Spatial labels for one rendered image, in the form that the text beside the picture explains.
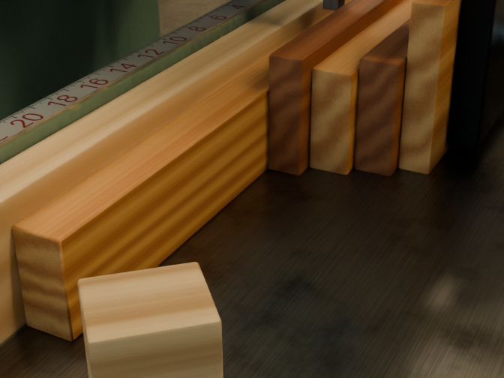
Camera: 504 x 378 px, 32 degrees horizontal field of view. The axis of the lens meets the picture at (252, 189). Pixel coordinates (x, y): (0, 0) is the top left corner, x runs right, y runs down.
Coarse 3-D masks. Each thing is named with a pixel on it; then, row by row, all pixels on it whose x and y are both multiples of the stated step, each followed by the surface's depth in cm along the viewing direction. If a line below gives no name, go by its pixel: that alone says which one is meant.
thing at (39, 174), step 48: (288, 0) 48; (240, 48) 41; (144, 96) 36; (192, 96) 37; (48, 144) 32; (96, 144) 32; (0, 192) 28; (48, 192) 30; (0, 240) 28; (0, 288) 29; (0, 336) 29
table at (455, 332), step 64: (256, 192) 39; (320, 192) 39; (384, 192) 39; (448, 192) 39; (192, 256) 34; (256, 256) 34; (320, 256) 34; (384, 256) 34; (448, 256) 34; (256, 320) 30; (320, 320) 30; (384, 320) 30; (448, 320) 30
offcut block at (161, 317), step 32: (96, 288) 25; (128, 288) 25; (160, 288) 25; (192, 288) 25; (96, 320) 24; (128, 320) 24; (160, 320) 24; (192, 320) 24; (96, 352) 23; (128, 352) 23; (160, 352) 24; (192, 352) 24
